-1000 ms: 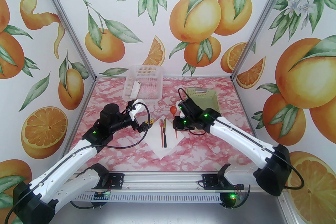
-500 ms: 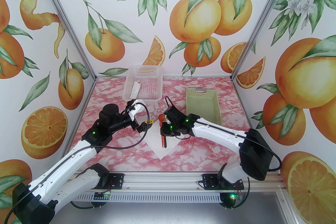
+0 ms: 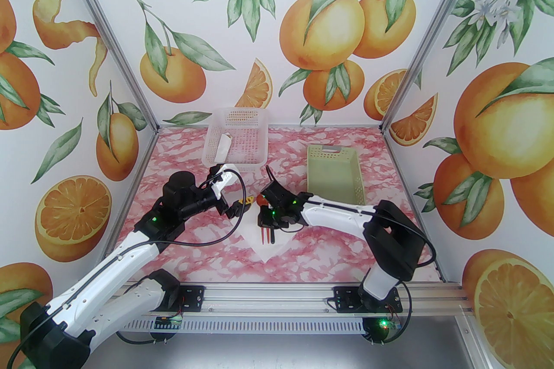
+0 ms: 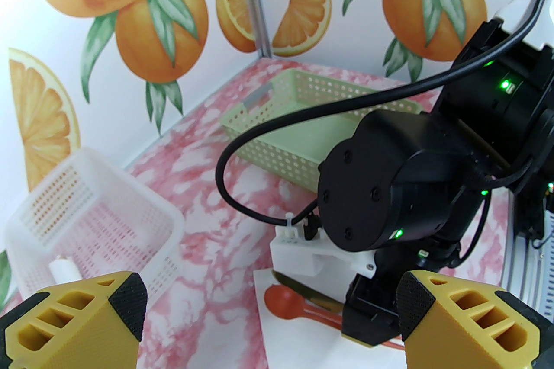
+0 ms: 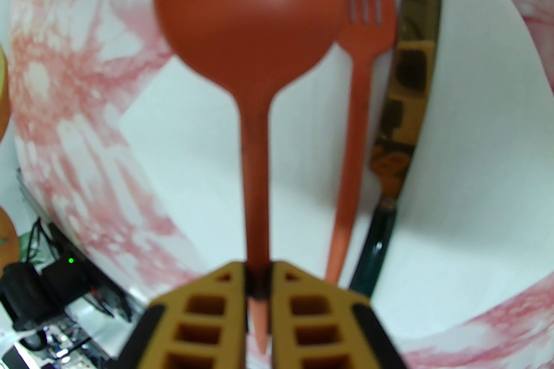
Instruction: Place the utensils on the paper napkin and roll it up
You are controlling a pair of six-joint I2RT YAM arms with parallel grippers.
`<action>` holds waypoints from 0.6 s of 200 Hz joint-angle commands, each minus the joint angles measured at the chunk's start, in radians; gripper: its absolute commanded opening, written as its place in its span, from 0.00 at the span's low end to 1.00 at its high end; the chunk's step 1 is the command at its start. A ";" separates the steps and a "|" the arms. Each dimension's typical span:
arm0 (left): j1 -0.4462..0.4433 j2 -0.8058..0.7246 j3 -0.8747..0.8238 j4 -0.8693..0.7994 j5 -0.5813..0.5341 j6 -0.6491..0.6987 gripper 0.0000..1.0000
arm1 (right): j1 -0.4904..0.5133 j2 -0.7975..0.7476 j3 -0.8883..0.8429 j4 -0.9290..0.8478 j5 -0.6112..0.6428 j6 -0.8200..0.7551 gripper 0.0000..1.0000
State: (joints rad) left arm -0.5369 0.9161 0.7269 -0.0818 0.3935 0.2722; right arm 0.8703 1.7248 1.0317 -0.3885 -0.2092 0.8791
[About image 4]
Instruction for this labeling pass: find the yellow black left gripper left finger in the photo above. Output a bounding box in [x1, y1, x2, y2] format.
[0, 271, 148, 369]

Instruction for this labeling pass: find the green perforated plastic basket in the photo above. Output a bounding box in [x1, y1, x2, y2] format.
[220, 69, 424, 193]

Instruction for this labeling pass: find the orange carrot toy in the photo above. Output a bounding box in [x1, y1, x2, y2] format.
[263, 285, 405, 350]

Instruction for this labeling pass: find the rolled white napkin bundle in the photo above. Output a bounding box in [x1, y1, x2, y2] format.
[48, 255, 84, 285]

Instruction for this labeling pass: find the olive gold knife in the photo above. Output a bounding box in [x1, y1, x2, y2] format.
[272, 271, 347, 314]

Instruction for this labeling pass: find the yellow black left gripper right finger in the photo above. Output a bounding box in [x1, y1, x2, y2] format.
[396, 270, 554, 369]

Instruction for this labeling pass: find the white perforated plastic basket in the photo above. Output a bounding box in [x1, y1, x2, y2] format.
[3, 147, 186, 311]

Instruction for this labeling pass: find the aluminium mounting rail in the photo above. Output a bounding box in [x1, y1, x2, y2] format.
[502, 186, 554, 288]

